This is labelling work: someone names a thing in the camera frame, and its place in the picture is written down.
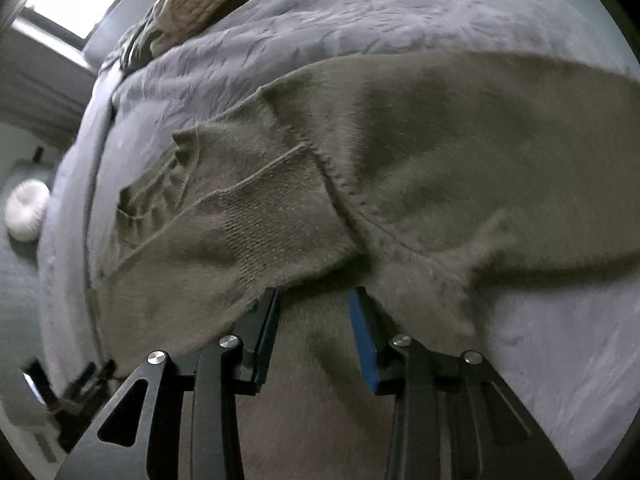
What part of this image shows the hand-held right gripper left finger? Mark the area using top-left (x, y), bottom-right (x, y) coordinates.
top-left (55, 287), bottom-right (280, 480)

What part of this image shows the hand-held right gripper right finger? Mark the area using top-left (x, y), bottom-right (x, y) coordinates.
top-left (347, 286), bottom-right (576, 480)

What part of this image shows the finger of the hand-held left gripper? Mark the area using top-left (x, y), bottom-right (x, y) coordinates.
top-left (22, 357), bottom-right (118, 418)

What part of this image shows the taupe knit sweater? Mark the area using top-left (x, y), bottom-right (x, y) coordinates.
top-left (87, 52), bottom-right (640, 480)

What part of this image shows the white round pouf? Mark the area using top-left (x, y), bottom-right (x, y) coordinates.
top-left (4, 180), bottom-right (51, 243)

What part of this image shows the grey embossed blanket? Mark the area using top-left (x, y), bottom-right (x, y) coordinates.
top-left (37, 0), bottom-right (640, 471)

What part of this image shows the cream chunky knit throw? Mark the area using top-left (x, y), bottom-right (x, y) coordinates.
top-left (120, 0), bottom-right (301, 68)

